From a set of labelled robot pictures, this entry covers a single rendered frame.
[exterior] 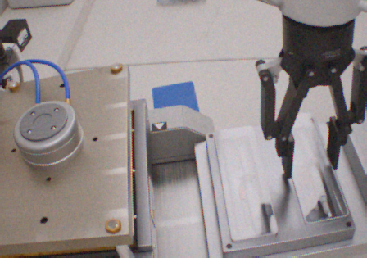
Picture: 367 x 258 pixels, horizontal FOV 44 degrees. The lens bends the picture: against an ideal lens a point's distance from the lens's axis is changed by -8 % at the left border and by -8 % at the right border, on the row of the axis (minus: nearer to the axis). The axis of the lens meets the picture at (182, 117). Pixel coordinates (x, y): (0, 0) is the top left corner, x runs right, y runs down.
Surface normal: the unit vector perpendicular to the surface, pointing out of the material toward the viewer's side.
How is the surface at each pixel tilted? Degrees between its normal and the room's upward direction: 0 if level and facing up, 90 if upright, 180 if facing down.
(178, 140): 90
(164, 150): 90
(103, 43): 0
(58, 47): 0
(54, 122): 0
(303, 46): 91
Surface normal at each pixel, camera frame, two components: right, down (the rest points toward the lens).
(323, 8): -0.12, 0.67
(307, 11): -0.41, 0.69
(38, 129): -0.12, -0.72
